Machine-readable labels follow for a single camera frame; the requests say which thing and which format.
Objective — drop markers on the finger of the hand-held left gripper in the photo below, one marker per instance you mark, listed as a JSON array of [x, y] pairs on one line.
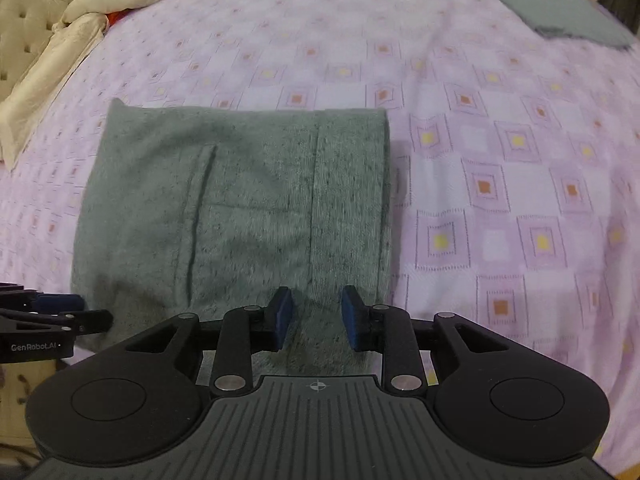
[[56, 302], [85, 321]]

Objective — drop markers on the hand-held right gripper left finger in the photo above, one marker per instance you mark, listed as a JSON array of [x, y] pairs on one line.
[[283, 317]]

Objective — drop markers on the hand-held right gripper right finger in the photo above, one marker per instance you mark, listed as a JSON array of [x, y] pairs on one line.
[[350, 317]]

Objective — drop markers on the grey pants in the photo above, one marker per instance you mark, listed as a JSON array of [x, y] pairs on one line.
[[240, 200]]

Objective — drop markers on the pink patterned bedsheet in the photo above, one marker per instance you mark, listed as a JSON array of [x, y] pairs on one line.
[[500, 160]]

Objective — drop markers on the beige satin cloth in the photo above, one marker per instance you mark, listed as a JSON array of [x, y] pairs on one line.
[[45, 85]]

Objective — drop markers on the red cloth item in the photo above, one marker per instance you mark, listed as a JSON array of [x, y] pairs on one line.
[[116, 16]]

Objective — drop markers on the beige tufted headboard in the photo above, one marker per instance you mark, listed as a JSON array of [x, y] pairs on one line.
[[30, 10]]

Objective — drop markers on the folded grey garment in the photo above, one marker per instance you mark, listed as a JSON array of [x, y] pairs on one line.
[[550, 5]]

